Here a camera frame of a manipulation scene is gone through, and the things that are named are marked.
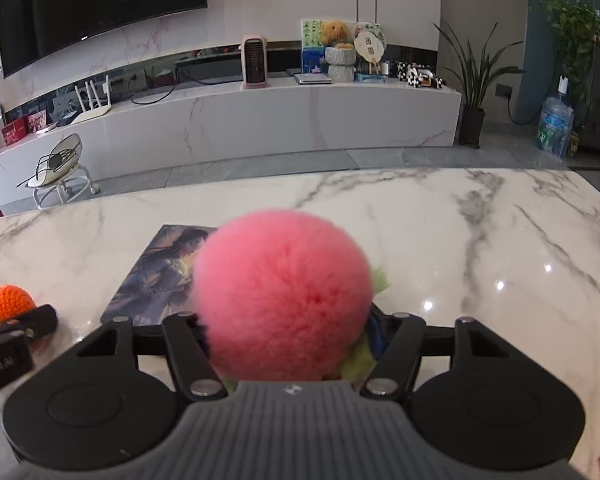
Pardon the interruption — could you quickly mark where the orange crocheted fruit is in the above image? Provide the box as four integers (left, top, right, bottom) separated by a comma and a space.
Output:
0, 284, 37, 331

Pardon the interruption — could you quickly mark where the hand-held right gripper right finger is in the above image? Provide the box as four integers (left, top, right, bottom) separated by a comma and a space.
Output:
360, 302, 511, 402

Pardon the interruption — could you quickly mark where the trailing pothos plant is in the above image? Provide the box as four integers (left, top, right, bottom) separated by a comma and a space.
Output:
542, 0, 600, 126

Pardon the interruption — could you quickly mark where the pink plush peach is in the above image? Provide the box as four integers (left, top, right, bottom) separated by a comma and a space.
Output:
192, 208, 392, 392

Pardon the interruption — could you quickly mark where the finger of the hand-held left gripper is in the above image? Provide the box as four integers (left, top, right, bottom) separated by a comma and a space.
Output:
0, 304, 59, 346

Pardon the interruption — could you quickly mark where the black wall television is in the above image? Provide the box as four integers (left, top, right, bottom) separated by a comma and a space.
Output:
0, 0, 208, 78

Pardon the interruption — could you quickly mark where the tall potted plant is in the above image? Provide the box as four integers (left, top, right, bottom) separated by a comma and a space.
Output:
432, 20, 526, 150

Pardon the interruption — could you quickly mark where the white marble tv console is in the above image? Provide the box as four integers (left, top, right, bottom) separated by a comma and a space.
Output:
0, 72, 462, 213

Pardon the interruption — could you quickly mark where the pink space heater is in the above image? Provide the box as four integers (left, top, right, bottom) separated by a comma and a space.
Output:
240, 35, 271, 91

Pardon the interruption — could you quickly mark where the white wifi router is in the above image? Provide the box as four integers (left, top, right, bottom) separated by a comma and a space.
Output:
72, 76, 115, 123

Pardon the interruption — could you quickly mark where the black white toy car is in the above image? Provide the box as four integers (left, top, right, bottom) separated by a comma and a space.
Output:
396, 61, 448, 90

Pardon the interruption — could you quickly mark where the brown teddy bear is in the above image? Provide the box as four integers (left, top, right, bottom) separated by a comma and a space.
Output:
321, 20, 348, 46

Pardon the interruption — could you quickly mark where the red gift box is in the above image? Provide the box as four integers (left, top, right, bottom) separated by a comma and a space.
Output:
2, 120, 28, 147

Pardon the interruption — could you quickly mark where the red storage container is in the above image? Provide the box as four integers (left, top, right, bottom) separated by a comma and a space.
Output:
147, 67, 173, 90

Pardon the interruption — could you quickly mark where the round paper fan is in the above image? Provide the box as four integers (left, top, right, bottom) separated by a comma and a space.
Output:
354, 21, 387, 76

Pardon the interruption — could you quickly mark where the blue water bottle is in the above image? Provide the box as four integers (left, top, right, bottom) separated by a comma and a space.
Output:
536, 75, 576, 159

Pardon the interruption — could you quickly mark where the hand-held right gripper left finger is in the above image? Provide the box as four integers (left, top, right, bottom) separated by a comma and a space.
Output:
75, 311, 229, 402

